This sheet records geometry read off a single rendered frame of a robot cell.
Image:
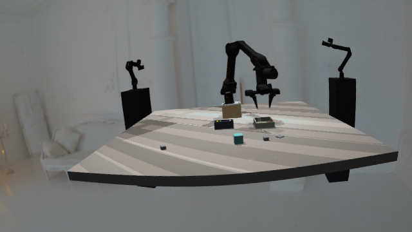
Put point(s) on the teal cube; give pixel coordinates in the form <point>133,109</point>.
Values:
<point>238,138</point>

